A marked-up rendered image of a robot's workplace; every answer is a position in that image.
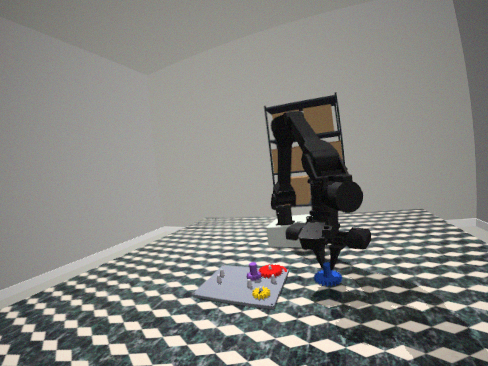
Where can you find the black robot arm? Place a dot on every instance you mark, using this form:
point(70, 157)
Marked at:
point(331, 184)

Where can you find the red gear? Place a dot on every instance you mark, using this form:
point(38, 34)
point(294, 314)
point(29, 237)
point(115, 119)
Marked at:
point(276, 270)

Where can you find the purple gear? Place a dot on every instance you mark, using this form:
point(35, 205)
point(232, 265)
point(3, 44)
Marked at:
point(254, 274)

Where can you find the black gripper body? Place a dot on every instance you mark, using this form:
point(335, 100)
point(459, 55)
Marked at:
point(356, 238)

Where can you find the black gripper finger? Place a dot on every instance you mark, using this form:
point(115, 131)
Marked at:
point(334, 253)
point(320, 255)

